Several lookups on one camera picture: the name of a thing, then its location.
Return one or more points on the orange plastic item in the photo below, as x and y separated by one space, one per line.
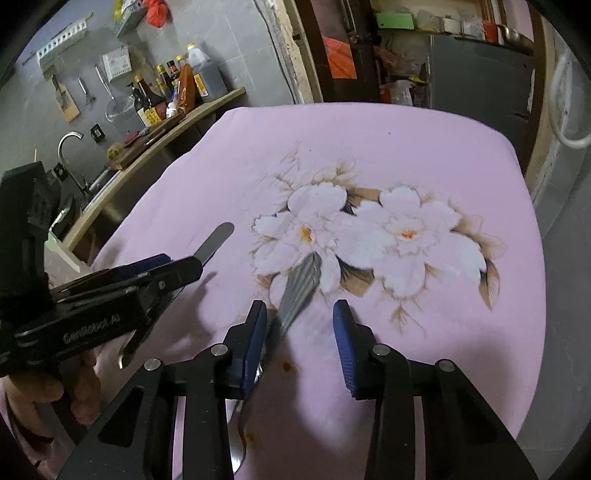
340 57

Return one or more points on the hanging wooden brush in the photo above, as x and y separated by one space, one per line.
65 101

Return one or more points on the red cup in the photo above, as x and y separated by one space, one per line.
490 31

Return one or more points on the metal bowl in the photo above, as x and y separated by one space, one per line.
515 38

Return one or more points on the perforated metal wall rail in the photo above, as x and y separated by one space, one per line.
60 44

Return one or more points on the person's left hand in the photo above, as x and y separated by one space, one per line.
41 385

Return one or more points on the yellow-brown produce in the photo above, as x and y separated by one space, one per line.
114 150

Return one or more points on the dark sauce bottle white label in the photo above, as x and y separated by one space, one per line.
147 108

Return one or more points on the hanging mesh strainer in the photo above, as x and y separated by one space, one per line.
117 108

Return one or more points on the wooden countertop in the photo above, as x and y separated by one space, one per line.
207 106

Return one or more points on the orange-brown sauce packet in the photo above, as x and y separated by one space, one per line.
185 90

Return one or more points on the chrome faucet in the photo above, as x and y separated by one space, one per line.
62 143

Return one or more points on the black wall outlet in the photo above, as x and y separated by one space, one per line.
97 132
60 170

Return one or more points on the large dark oil jug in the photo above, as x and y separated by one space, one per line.
205 74

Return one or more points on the dark brown door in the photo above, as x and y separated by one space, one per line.
364 64

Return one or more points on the green box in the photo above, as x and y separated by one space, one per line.
395 21

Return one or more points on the grey cabinet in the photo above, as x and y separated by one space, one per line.
480 78

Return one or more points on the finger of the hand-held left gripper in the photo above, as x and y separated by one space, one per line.
147 263
175 272

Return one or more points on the crumpled plastic bags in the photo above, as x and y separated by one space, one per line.
399 92

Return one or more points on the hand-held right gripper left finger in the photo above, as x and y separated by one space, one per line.
256 350

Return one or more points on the hanging metal peeler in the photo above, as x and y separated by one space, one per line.
85 92

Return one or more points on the red plastic bag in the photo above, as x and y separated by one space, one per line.
157 11

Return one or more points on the silver metal utensil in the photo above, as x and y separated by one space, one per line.
217 237

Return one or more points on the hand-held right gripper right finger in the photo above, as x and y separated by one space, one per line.
344 355

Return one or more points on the wooden cutting board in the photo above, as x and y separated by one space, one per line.
143 144

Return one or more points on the steel sink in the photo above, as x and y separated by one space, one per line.
104 180

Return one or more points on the doorway frame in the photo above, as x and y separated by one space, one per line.
288 46

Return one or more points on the pink floral tablecloth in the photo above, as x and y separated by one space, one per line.
415 152

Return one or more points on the white container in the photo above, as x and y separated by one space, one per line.
452 25

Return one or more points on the dark sauce bottle yellow cap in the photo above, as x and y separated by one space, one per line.
163 83

